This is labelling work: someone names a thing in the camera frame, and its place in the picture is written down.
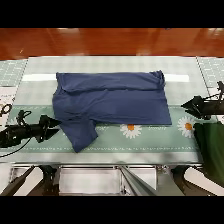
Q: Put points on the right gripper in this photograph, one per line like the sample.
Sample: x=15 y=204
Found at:
x=204 y=107

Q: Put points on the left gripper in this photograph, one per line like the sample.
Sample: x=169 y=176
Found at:
x=42 y=128

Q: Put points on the silver frame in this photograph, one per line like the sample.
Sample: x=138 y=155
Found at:
x=100 y=176

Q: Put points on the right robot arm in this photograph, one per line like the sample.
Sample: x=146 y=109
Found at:
x=216 y=107

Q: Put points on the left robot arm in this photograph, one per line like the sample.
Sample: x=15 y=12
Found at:
x=16 y=132

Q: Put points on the dark green garment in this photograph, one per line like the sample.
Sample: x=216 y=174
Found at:
x=211 y=150

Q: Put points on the blue T-shirt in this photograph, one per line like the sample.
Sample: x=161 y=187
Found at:
x=113 y=100

